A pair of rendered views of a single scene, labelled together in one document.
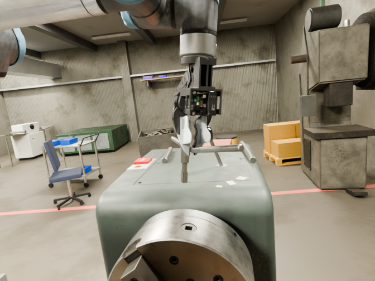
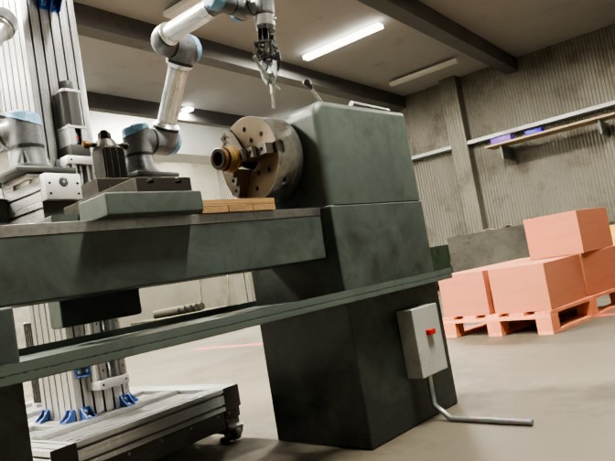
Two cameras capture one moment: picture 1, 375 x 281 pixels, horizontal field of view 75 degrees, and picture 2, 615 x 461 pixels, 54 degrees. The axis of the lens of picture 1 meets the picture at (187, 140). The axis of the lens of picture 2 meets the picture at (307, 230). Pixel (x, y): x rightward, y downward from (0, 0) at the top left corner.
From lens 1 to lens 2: 200 cm
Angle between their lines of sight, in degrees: 35
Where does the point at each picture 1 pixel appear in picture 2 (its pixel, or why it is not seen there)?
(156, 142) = (483, 245)
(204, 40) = (261, 16)
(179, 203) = not seen: hidden behind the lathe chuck
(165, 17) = (246, 11)
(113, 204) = not seen: hidden behind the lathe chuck
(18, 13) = (186, 26)
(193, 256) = (251, 123)
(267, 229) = (313, 124)
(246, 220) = (302, 122)
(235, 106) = not seen: outside the picture
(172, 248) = (242, 123)
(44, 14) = (193, 24)
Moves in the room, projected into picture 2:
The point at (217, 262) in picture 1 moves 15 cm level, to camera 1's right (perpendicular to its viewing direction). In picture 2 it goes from (259, 123) to (294, 112)
